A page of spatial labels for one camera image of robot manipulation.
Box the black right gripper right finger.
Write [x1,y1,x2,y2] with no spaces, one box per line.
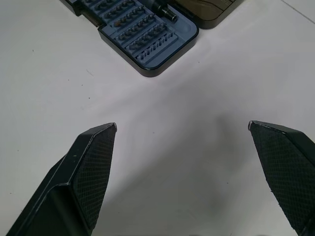
[248,120,315,236]

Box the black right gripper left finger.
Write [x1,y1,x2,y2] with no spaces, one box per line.
[5,122,118,236]

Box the screwdriver bit set case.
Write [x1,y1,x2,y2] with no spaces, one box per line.
[59,0,241,79]

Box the black screwdriver handle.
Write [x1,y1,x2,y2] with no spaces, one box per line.
[150,0,178,22]

